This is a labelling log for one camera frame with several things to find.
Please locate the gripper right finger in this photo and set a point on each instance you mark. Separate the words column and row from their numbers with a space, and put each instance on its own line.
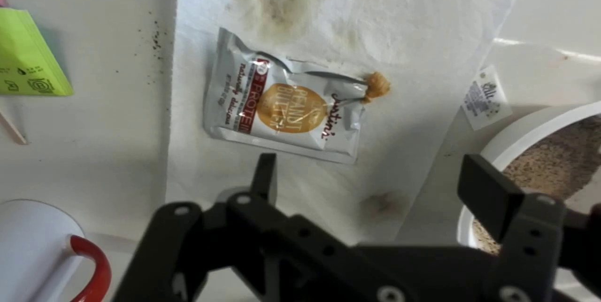
column 530, row 241

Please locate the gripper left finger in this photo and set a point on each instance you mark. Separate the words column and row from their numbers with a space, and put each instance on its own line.
column 244, row 227

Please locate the heap of brown grains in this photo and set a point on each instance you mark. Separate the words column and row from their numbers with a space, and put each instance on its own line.
column 549, row 166

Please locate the white bowl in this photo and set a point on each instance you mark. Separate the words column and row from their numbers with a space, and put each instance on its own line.
column 526, row 130

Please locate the silver peanut butter sachet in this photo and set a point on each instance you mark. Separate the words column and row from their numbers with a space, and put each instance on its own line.
column 286, row 104

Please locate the small white salt packet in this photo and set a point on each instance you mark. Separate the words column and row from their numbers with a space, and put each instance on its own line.
column 486, row 100

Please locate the blob of peanut butter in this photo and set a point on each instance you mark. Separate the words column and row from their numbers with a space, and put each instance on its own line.
column 376, row 87

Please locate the white paper towel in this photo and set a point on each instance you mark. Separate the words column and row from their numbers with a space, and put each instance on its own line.
column 413, row 20

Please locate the wooden stir stick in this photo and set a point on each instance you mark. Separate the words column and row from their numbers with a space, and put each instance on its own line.
column 13, row 129

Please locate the green sticky note pad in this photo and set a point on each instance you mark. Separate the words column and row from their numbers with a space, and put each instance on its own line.
column 23, row 58

